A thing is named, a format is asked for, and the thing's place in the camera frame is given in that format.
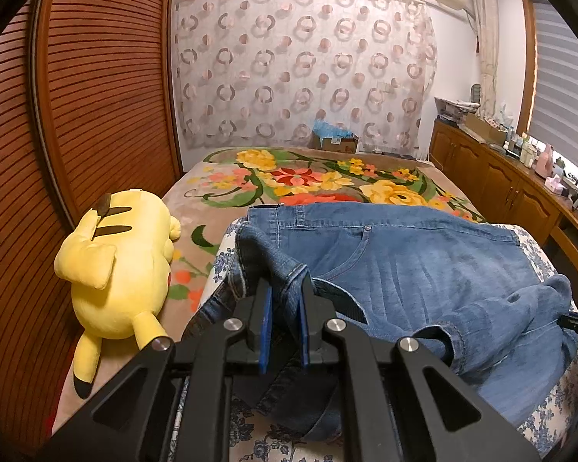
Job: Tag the pink bottle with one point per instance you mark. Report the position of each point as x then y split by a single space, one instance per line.
544 161

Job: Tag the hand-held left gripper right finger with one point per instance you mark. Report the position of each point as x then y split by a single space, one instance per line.
306 332

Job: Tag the white blue-flowered quilt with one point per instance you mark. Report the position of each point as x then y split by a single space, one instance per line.
549 409

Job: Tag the yellow plush toy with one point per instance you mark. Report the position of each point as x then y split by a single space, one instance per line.
125 274

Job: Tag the stack of papers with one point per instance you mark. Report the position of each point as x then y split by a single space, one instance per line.
455 108

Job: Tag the circle-patterned sheer curtain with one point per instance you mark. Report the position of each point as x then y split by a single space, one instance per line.
298 67

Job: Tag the grey window blind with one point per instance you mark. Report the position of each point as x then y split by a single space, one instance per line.
566 82

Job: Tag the wooden sideboard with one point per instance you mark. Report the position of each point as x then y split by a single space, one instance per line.
501 187

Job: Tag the white bottles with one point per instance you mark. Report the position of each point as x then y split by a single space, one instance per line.
526 151

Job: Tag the beige window curtain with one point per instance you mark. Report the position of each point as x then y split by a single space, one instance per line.
485 48

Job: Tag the flat cardboard box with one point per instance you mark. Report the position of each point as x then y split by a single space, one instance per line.
484 130

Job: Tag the brown floral blanket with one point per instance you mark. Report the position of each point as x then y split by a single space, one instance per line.
289 178

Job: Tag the blue denim pants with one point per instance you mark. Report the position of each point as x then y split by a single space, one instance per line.
414 269

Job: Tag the wooden louvered wardrobe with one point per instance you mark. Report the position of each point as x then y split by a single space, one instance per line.
91 106

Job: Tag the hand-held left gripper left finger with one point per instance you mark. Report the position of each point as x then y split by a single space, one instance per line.
265 327

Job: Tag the pink tissue box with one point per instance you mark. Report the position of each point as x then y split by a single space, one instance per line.
555 185

